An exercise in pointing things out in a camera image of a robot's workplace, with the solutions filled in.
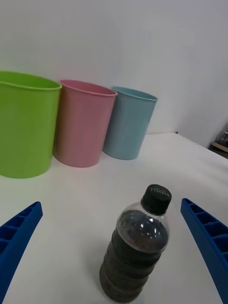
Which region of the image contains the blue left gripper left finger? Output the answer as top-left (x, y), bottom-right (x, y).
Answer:
top-left (0, 201), bottom-right (44, 304)

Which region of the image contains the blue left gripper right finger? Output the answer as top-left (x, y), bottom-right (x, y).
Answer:
top-left (180, 198), bottom-right (228, 304)

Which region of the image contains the dark plastic bottle black cap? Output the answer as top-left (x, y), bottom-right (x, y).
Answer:
top-left (99, 184), bottom-right (172, 304)

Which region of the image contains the green plastic bin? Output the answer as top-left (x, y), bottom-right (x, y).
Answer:
top-left (0, 70), bottom-right (63, 179)

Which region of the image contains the pink plastic bin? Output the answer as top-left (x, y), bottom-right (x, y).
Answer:
top-left (53, 79), bottom-right (118, 168)

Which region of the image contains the pale blue plastic bin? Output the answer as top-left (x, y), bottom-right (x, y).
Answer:
top-left (102, 86), bottom-right (159, 161)

